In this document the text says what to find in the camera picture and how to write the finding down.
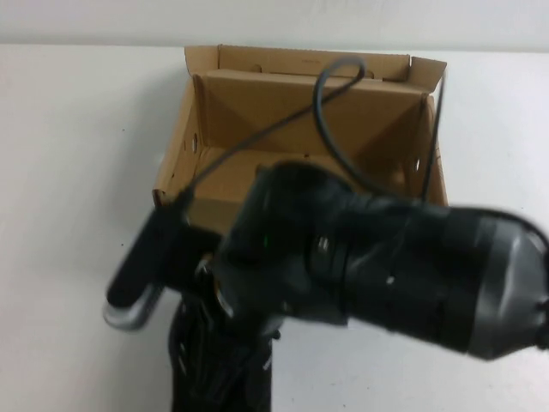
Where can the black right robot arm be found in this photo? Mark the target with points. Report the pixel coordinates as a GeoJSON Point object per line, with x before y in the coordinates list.
{"type": "Point", "coordinates": [429, 266]}

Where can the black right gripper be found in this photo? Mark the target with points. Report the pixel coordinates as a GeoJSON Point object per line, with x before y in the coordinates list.
{"type": "Point", "coordinates": [279, 223]}

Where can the black knit sneaker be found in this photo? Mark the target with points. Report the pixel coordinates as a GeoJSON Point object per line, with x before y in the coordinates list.
{"type": "Point", "coordinates": [223, 369]}

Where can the black silver-ended wrist camera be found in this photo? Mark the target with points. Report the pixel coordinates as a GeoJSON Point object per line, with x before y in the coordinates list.
{"type": "Point", "coordinates": [141, 257]}

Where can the brown cardboard shoe box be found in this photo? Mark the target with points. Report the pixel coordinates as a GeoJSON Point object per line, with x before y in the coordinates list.
{"type": "Point", "coordinates": [266, 98]}

